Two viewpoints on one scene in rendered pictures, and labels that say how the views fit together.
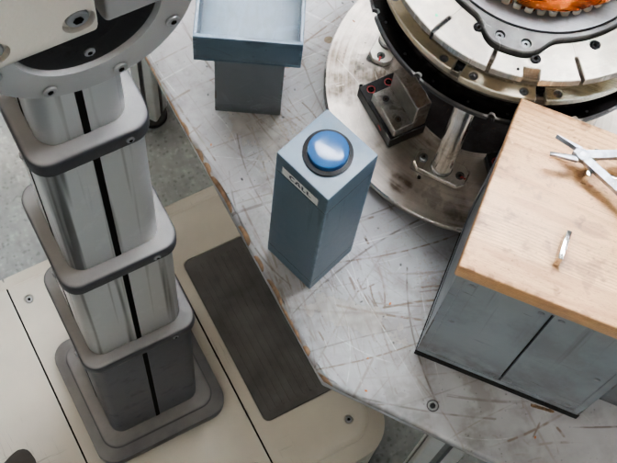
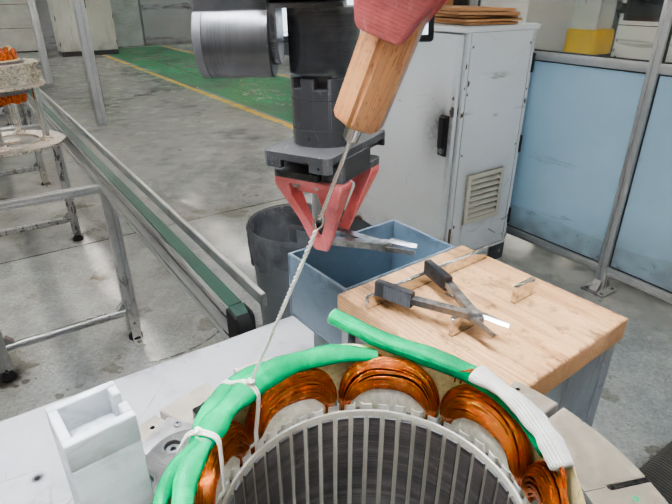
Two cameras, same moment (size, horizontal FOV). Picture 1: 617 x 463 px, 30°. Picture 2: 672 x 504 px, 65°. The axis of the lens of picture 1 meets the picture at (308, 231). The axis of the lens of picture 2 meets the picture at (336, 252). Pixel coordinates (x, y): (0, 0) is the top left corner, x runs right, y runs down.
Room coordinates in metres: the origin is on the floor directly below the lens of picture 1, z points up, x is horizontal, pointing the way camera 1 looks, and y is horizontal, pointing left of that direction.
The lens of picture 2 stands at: (0.89, -0.08, 1.34)
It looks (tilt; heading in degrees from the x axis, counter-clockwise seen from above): 26 degrees down; 220
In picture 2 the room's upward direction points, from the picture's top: straight up
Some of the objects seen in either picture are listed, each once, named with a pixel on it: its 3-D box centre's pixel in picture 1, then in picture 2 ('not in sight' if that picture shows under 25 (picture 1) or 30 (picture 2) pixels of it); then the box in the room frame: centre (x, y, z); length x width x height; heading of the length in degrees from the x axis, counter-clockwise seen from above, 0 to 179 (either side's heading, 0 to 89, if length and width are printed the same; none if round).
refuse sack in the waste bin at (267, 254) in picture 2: not in sight; (298, 262); (-0.41, -1.36, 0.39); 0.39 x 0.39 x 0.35
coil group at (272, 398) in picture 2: not in sight; (291, 403); (0.73, -0.25, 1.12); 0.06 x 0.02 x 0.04; 171
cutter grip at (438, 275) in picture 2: not in sight; (437, 274); (0.48, -0.30, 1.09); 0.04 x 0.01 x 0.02; 63
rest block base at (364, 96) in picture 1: (390, 109); not in sight; (0.69, -0.07, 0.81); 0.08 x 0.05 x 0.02; 37
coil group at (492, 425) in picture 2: not in sight; (484, 428); (0.67, -0.16, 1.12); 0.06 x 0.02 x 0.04; 81
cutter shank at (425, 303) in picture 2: (609, 154); (444, 308); (0.53, -0.26, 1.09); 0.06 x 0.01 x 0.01; 102
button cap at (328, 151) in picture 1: (328, 150); not in sight; (0.50, 0.00, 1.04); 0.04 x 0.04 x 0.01
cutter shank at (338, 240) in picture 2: not in sight; (355, 242); (0.55, -0.35, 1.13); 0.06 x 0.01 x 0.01; 109
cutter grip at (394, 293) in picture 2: not in sight; (394, 293); (0.53, -0.31, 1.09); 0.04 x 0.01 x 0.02; 93
